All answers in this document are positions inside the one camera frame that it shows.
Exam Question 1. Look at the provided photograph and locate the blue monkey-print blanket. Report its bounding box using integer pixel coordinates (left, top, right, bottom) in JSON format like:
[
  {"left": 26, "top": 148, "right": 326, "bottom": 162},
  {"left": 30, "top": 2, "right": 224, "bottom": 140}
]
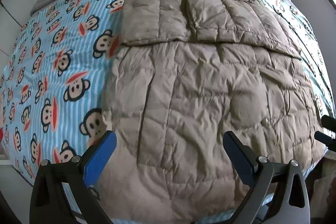
[{"left": 1, "top": 0, "right": 335, "bottom": 183}]

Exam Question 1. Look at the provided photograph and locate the beige quilted down jacket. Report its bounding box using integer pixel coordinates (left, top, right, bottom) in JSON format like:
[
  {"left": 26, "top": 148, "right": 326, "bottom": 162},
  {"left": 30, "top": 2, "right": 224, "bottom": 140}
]
[{"left": 97, "top": 0, "right": 325, "bottom": 223}]

